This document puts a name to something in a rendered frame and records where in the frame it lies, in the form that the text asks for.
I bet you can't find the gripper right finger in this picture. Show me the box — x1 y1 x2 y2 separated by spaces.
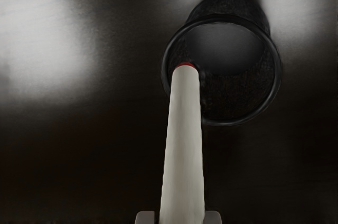
202 210 222 224

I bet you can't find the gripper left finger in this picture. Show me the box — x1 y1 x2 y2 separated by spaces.
135 210 156 224

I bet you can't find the white pen with red tip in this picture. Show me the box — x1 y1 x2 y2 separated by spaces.
158 62 205 224

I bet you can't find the black mesh pen holder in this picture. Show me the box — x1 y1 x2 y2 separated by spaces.
161 0 283 127

